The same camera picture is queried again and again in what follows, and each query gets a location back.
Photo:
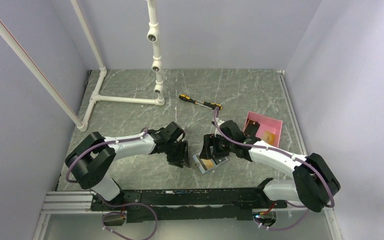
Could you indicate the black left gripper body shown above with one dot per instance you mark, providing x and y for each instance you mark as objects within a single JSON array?
[{"x": 177, "y": 154}]

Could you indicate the grey leather card holder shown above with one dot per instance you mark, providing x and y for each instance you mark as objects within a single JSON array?
[{"x": 218, "y": 162}]

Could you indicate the white PVC pipe frame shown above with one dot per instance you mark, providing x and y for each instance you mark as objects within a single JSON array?
[{"x": 41, "y": 71}]

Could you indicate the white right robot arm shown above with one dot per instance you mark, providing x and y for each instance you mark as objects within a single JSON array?
[{"x": 311, "y": 183}]

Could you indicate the yellow black screwdriver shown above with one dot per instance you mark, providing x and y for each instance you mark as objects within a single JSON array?
[{"x": 200, "y": 102}]

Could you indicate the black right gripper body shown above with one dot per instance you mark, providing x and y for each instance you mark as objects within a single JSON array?
[{"x": 221, "y": 148}]

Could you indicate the pink plastic card box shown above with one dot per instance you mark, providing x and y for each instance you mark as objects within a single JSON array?
[{"x": 270, "y": 129}]

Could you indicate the aluminium extrusion frame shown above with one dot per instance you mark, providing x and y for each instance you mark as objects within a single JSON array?
[{"x": 79, "y": 202}]

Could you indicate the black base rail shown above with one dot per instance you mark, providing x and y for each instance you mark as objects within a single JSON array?
[{"x": 141, "y": 205}]

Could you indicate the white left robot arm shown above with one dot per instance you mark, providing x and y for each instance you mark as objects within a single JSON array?
[{"x": 89, "y": 162}]

